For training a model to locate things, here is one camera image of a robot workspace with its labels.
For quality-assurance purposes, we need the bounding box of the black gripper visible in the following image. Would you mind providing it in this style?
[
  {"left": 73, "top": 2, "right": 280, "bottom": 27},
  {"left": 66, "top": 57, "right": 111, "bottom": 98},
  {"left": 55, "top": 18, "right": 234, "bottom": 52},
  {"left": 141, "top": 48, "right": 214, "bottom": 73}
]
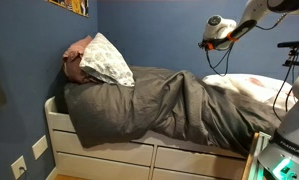
[{"left": 198, "top": 39, "right": 209, "bottom": 51}]

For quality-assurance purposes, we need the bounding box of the grey blanket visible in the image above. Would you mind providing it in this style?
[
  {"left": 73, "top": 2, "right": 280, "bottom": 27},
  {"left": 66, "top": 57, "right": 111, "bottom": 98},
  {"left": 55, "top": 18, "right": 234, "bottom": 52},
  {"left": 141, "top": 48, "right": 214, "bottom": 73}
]
[{"left": 62, "top": 65, "right": 287, "bottom": 155}]

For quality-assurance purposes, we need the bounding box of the white fluffy duvet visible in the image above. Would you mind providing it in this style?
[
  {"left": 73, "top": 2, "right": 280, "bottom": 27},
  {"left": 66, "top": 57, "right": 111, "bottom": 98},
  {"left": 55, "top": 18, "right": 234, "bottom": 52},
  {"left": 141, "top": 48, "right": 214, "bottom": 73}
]
[{"left": 202, "top": 73, "right": 298, "bottom": 113}]

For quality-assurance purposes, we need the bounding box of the white patterned pillow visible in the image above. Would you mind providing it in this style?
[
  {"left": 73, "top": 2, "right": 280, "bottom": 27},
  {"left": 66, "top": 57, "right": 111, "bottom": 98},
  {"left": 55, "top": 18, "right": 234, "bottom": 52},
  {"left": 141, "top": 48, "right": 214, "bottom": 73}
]
[{"left": 78, "top": 32, "right": 136, "bottom": 88}]

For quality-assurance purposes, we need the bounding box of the wooden board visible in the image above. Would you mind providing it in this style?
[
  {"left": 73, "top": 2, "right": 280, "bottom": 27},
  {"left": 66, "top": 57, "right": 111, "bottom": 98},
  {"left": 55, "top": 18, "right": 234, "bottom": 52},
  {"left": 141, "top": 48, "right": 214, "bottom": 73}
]
[{"left": 241, "top": 132, "right": 260, "bottom": 180}]

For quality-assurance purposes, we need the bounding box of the mauve pink pillow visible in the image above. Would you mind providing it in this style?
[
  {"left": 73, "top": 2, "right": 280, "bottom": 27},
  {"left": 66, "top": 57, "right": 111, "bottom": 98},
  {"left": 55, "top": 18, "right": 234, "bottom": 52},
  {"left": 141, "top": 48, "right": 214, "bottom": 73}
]
[{"left": 62, "top": 34, "right": 100, "bottom": 84}]

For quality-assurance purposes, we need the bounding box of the basketball players poster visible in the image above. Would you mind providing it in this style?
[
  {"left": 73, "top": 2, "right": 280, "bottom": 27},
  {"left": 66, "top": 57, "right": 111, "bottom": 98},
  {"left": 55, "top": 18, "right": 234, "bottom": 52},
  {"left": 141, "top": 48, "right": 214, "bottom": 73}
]
[{"left": 47, "top": 0, "right": 90, "bottom": 18}]

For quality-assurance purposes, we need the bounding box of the dark sheeted mattress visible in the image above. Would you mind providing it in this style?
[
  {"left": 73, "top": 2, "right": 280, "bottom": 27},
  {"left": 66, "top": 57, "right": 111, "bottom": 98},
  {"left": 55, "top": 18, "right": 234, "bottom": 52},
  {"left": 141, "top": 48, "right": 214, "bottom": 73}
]
[{"left": 53, "top": 84, "right": 70, "bottom": 114}]

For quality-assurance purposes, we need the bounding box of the white baseboard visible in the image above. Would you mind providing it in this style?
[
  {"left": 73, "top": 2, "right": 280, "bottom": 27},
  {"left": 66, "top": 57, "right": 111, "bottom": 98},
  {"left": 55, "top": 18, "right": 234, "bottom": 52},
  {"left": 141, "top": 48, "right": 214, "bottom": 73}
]
[{"left": 44, "top": 167, "right": 58, "bottom": 180}]

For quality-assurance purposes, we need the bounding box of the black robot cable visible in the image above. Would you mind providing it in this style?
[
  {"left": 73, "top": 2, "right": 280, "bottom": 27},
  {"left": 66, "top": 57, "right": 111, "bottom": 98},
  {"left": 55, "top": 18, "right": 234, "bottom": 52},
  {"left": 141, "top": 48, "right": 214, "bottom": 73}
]
[{"left": 204, "top": 12, "right": 288, "bottom": 78}]

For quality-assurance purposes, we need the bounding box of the black camera on stand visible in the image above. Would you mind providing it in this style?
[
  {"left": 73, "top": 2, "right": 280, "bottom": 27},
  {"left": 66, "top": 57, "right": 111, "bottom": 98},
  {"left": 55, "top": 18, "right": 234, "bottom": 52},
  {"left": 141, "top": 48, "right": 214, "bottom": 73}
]
[{"left": 277, "top": 39, "right": 299, "bottom": 113}]

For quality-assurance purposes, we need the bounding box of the white metal frame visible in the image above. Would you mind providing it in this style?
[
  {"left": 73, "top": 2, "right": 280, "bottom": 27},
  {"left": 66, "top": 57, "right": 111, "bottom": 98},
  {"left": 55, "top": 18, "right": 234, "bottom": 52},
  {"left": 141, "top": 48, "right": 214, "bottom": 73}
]
[{"left": 253, "top": 130, "right": 273, "bottom": 180}]

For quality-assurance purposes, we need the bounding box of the white bed frame with drawers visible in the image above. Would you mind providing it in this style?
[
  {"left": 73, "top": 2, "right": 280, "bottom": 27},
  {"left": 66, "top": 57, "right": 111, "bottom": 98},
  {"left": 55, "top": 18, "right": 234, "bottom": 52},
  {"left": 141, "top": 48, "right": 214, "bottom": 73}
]
[{"left": 43, "top": 96, "right": 248, "bottom": 180}]

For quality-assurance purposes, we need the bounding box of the white blank wall plate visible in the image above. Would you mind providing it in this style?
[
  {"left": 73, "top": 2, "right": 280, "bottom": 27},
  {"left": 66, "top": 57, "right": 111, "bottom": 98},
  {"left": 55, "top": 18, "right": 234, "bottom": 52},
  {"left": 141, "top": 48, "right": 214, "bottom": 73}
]
[{"left": 31, "top": 134, "right": 49, "bottom": 160}]

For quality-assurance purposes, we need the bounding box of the white wall outlet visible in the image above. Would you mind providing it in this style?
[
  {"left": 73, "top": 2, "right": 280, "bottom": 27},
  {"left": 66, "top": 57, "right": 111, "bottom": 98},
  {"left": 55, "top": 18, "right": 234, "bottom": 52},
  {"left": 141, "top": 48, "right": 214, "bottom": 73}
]
[{"left": 10, "top": 155, "right": 27, "bottom": 180}]

